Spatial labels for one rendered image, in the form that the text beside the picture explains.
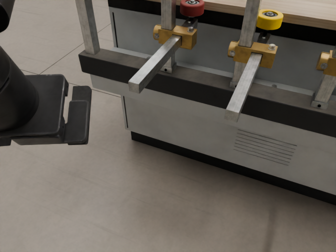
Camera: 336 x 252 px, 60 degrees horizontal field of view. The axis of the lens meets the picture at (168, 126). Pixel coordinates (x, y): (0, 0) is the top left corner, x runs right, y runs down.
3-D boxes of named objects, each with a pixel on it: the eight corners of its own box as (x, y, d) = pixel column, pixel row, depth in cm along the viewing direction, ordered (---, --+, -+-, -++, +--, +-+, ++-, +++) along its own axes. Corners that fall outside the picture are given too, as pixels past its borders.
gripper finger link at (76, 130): (50, 115, 39) (17, 77, 30) (104, 113, 39) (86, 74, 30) (44, 164, 36) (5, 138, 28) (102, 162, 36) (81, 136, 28)
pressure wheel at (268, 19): (246, 42, 98) (252, 8, 90) (268, 40, 99) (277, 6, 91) (254, 54, 92) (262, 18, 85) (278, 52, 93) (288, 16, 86)
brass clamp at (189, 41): (190, 51, 92) (191, 35, 88) (152, 43, 96) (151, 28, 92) (197, 42, 96) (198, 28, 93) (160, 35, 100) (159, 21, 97)
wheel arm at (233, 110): (237, 125, 67) (240, 111, 64) (222, 121, 68) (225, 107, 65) (268, 44, 96) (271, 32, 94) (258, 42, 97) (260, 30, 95)
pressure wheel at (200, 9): (176, 36, 101) (176, 2, 94) (183, 27, 107) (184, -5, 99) (198, 40, 99) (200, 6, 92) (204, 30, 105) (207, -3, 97)
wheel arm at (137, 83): (140, 96, 74) (139, 82, 71) (128, 93, 75) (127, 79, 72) (197, 29, 103) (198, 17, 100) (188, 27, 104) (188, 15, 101)
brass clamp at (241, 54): (271, 70, 85) (275, 54, 82) (225, 60, 89) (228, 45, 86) (274, 60, 89) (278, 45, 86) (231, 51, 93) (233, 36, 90)
